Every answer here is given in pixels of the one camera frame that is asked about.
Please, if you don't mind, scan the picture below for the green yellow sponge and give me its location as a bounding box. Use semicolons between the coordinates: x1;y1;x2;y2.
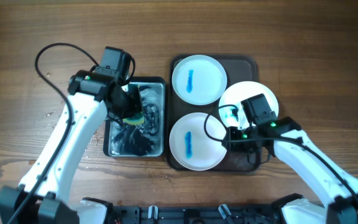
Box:
122;113;145;126

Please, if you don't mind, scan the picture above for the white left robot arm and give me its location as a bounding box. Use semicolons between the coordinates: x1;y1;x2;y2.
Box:
0;70;142;223

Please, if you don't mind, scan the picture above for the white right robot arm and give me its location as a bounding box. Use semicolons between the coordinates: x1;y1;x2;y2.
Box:
222;117;358;223

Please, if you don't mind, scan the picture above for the black soapy water tub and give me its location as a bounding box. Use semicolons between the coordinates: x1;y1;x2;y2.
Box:
103;77;167;157

